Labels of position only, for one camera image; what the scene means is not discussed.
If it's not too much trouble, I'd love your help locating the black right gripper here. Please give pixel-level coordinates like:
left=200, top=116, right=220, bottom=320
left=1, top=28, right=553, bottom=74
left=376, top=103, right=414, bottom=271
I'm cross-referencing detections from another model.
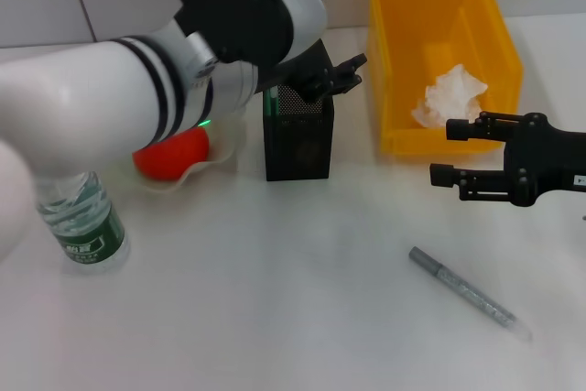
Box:
left=429, top=112, right=586, bottom=208

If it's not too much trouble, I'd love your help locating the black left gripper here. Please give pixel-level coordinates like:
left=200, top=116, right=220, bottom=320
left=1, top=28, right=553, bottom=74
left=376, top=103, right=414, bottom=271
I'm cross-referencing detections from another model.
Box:
left=254, top=37, right=369, bottom=103

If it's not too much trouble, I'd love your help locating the white paper ball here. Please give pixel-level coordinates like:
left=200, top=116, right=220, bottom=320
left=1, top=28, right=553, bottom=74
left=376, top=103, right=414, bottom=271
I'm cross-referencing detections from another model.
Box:
left=410, top=64, right=490, bottom=129

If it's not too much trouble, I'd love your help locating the grey glitter pen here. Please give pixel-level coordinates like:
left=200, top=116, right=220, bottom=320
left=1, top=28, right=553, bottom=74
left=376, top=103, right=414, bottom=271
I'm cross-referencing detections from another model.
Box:
left=408, top=246, right=535, bottom=342

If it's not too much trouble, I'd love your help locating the red orange fruit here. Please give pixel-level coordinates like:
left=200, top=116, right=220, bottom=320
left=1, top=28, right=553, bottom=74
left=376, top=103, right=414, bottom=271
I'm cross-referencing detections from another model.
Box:
left=131, top=128, right=212, bottom=181

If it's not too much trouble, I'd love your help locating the clear green label water bottle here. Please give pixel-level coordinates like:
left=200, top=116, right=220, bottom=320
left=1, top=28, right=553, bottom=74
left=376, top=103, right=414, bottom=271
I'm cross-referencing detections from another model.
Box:
left=35, top=169, right=131, bottom=277

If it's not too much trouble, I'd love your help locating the black mesh pen holder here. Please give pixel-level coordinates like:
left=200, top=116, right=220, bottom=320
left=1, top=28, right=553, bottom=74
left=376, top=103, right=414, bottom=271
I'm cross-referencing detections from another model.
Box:
left=263, top=83, right=336, bottom=182

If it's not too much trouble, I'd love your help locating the translucent green fruit plate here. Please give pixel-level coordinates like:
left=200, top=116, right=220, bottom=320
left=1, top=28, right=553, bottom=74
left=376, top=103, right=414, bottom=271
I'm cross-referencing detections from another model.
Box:
left=132, top=106, right=248, bottom=193

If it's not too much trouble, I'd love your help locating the yellow plastic bin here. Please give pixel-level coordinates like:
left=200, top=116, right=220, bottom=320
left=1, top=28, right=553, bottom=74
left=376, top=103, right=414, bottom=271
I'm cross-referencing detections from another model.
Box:
left=365, top=0, right=525, bottom=157

